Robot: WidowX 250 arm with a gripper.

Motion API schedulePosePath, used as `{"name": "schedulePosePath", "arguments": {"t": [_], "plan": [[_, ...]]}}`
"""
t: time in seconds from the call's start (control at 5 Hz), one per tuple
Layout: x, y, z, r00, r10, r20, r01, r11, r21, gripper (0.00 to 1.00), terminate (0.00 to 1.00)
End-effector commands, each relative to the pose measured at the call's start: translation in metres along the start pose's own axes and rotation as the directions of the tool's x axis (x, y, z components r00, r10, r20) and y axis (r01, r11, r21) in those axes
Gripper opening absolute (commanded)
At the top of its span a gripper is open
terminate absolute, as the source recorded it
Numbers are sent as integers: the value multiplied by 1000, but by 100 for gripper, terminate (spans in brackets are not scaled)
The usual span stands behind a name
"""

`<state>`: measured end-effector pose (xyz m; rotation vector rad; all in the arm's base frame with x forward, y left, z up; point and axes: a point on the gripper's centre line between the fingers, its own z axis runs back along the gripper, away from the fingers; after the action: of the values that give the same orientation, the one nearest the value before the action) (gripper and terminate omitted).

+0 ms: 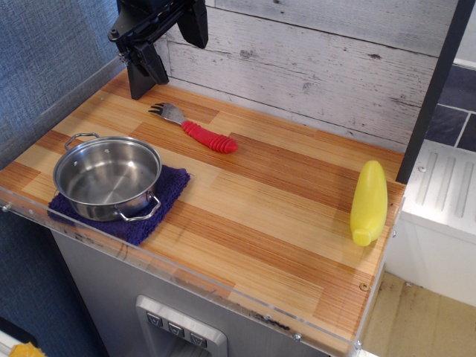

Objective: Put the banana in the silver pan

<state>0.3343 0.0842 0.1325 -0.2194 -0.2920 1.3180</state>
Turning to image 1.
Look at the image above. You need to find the black right frame post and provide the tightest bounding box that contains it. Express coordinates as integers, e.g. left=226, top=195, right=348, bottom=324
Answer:
left=396, top=0, right=475, bottom=184

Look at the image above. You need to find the silver dispenser button panel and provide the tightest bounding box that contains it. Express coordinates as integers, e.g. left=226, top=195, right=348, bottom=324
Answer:
left=135, top=295, right=228, bottom=356

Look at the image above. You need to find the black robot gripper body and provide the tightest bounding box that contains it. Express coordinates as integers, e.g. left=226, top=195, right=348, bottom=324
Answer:
left=108, top=1, right=205, bottom=62

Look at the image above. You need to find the yellow object bottom corner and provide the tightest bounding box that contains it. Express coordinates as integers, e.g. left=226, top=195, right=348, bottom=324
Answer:
left=8, top=343, right=46, bottom=357

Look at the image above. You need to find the yellow plastic toy banana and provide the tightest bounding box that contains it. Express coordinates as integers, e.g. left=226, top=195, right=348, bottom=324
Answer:
left=350, top=161, right=387, bottom=247

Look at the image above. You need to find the grey toy fridge cabinet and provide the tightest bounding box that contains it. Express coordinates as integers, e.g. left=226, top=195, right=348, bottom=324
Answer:
left=53, top=231, right=323, bottom=356

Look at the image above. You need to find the red-handled metal spork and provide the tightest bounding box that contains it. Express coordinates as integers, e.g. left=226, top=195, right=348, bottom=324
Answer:
left=149, top=103, right=239, bottom=153

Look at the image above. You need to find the clear acrylic table edge guard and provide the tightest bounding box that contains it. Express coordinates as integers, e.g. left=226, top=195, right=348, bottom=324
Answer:
left=0, top=185, right=405, bottom=356

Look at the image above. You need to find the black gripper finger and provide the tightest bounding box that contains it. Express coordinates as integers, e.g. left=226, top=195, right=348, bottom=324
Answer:
left=131, top=43, right=168, bottom=85
left=178, top=7, right=208, bottom=49

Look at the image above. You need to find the white ribbed side counter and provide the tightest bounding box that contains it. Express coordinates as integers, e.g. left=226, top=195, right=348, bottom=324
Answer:
left=385, top=141, right=475, bottom=306

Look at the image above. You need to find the silver steel pan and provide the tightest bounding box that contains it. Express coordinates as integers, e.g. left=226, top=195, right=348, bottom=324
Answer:
left=53, top=132, right=163, bottom=222

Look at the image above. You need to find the purple folded cloth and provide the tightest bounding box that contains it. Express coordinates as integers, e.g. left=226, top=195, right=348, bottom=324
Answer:
left=48, top=165, right=190, bottom=245

